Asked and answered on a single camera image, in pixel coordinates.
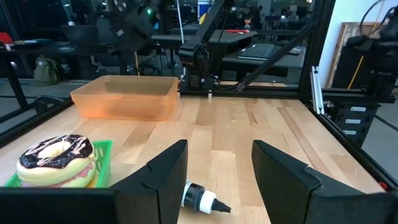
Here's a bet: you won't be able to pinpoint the chocolate frosted donut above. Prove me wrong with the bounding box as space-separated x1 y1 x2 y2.
16 134 97 187

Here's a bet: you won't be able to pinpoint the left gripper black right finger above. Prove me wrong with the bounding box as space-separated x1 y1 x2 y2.
252 139 398 224

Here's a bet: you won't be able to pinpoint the dark desk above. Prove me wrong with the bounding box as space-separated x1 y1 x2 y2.
0 39 121 110

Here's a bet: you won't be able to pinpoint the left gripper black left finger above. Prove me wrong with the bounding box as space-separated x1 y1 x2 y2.
0 139 188 224

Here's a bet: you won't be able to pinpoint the yellow cable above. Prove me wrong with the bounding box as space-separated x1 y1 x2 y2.
347 55 364 90

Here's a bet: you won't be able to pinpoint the silver aluminium extrusion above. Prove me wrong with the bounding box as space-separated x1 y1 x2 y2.
310 65 325 115

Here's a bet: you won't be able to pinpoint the black labelled control boxes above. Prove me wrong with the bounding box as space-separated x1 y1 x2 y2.
323 101 382 147

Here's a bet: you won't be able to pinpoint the black desk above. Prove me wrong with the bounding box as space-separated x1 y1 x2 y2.
221 45 308 82
151 28 258 60

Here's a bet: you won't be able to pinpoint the orange translucent plastic bin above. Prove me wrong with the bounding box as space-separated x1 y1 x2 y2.
70 75 180 122

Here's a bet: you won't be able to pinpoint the black-tipped ink bottle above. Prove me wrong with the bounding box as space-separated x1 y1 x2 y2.
180 180 232 215

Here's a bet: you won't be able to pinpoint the dark laptop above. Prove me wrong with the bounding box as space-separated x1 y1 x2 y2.
237 43 277 62

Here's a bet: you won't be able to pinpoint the olive backpack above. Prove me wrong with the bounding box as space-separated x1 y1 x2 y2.
33 56 61 87

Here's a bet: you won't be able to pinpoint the green plastic basket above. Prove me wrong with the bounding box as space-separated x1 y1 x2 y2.
2 139 113 189

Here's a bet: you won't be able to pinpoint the wooden board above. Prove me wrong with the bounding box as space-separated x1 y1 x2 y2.
325 21 385 90

